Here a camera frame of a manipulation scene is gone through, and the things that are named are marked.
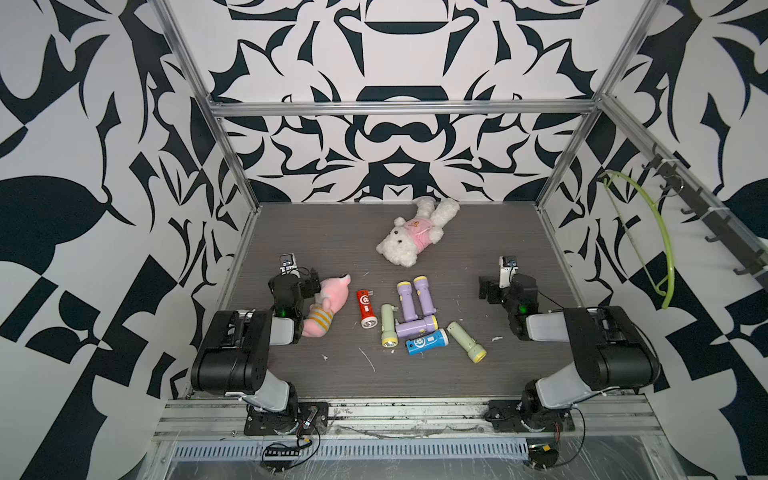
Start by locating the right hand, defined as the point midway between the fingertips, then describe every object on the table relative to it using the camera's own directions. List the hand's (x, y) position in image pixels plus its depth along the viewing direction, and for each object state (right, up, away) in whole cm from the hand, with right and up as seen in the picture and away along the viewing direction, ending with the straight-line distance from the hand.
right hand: (497, 272), depth 96 cm
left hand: (-63, +2, -2) cm, 63 cm away
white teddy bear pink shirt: (-28, +11, +3) cm, 30 cm away
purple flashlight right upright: (-23, -7, -3) cm, 24 cm away
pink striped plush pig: (-51, -6, -10) cm, 52 cm away
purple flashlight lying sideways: (-23, -14, -9) cm, 28 cm away
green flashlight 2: (-11, -20, -14) cm, 27 cm away
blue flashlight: (-24, -18, -13) cm, 33 cm away
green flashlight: (-34, -17, -11) cm, 40 cm away
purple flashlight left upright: (-28, -11, -5) cm, 30 cm away
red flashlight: (-40, -13, -9) cm, 43 cm away
